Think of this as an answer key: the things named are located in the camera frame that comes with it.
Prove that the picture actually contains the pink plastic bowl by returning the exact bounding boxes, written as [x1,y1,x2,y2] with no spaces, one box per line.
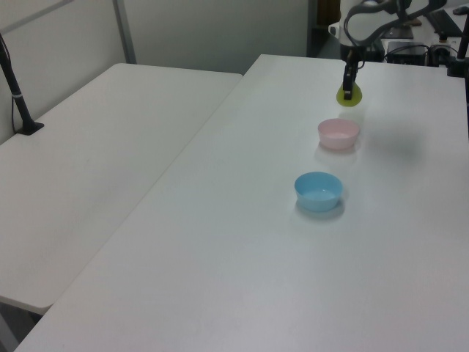
[317,118,361,150]

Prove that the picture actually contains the blue plastic bowl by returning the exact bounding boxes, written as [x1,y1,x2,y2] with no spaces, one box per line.
[294,171,344,213]

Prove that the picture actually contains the brown wooden cabinet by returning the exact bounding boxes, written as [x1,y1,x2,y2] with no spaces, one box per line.
[317,0,342,28]

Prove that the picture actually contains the green pear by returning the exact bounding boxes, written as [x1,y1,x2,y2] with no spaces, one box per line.
[335,82,364,109]

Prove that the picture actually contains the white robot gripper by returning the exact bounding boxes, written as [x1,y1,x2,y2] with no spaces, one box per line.
[328,23,368,100]

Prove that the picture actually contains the black keyboard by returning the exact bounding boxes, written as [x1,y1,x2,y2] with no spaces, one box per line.
[427,9,465,37]

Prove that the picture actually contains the grey metal partition frame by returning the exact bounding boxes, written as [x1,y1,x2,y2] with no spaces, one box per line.
[0,0,138,65]

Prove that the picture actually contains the dark green box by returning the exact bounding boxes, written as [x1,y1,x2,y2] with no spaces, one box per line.
[364,40,385,62]

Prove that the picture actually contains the black camera pole with clamp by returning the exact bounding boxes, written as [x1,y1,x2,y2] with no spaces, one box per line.
[445,20,469,78]

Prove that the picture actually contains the black monitor stand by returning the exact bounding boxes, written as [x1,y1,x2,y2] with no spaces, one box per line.
[381,26,415,40]

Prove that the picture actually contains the emergency stop button box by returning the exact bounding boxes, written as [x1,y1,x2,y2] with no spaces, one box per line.
[428,32,455,67]

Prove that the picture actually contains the black electronics box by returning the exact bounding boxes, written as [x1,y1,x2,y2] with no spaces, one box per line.
[385,40,429,65]

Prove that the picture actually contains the black clamped camera pole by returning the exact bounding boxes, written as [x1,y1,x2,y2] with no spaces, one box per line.
[0,32,45,136]

